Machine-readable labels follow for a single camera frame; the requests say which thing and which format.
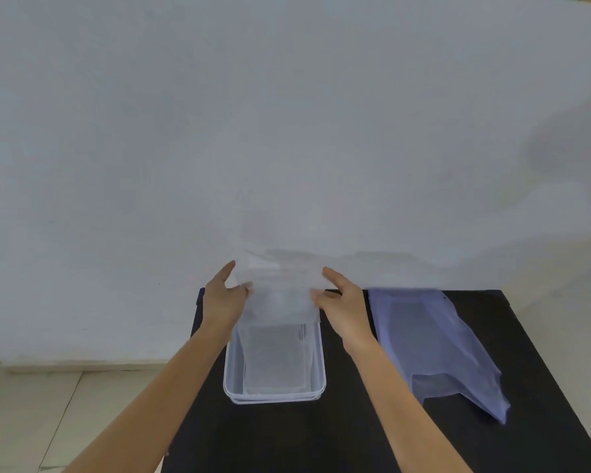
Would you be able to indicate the person's right hand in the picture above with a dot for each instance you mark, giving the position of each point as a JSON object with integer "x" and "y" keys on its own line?
{"x": 346, "y": 314}

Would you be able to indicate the person's left hand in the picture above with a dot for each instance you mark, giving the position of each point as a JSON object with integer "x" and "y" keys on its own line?
{"x": 220, "y": 302}

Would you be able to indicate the person's right thumb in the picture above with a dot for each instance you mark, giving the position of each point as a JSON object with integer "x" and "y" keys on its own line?
{"x": 323, "y": 295}

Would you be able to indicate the person's left thumb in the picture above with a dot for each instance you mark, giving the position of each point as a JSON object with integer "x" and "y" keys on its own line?
{"x": 241, "y": 290}

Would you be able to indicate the clear plastic bag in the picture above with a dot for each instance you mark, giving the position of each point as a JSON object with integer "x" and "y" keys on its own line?
{"x": 277, "y": 329}

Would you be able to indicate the person's right forearm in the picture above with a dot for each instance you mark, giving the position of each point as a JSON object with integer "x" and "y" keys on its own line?
{"x": 409, "y": 411}

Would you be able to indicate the person's left forearm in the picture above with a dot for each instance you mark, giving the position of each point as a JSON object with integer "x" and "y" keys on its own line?
{"x": 147, "y": 407}

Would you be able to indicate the clear plastic container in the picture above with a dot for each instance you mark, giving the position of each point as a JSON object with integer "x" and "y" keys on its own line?
{"x": 275, "y": 384}

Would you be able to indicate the pile of clear plastic bags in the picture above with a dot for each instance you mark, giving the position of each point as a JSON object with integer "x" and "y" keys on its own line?
{"x": 436, "y": 347}

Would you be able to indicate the black table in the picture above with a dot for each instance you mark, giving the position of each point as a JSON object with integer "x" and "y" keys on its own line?
{"x": 399, "y": 418}

